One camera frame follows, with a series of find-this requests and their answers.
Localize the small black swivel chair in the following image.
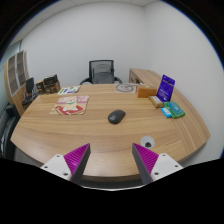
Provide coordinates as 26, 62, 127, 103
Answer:
21, 77, 40, 107

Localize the green packet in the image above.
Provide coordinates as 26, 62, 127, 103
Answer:
163, 101, 186, 119

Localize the wooden side desk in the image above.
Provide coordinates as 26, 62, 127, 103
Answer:
128, 68, 168, 88

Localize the orange-brown cardboard box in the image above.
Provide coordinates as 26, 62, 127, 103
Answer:
136, 85, 158, 99

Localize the black printed box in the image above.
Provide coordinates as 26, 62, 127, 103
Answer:
43, 74, 59, 88

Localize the white sheet with green prints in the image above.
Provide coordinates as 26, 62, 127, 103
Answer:
57, 85, 82, 96

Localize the grey backpack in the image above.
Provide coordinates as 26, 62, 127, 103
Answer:
92, 64, 114, 84

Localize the black mesh office chair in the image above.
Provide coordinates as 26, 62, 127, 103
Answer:
79, 59, 123, 86

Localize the blue packet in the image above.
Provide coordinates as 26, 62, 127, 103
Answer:
160, 106, 173, 119

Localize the black leather chair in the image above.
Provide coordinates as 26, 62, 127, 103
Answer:
0, 103, 21, 160

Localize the cartoon dog print mouse pad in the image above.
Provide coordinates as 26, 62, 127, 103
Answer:
49, 95, 90, 116

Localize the silver desk cable grommet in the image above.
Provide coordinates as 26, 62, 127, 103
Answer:
140, 135, 156, 149

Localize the sheet with grey round print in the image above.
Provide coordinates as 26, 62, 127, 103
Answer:
115, 82, 138, 94

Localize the black computer mouse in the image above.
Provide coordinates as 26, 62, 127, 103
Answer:
107, 109, 127, 125

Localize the small tan box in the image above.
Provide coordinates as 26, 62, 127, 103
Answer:
148, 95, 165, 109

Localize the wooden shelf unit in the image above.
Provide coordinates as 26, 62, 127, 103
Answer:
3, 50, 31, 116

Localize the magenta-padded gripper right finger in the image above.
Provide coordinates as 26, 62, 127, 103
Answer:
131, 143, 184, 185

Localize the purple retail package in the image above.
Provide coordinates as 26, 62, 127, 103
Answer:
155, 74, 176, 103

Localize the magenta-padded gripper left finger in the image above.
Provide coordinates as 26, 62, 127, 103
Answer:
40, 143, 92, 185

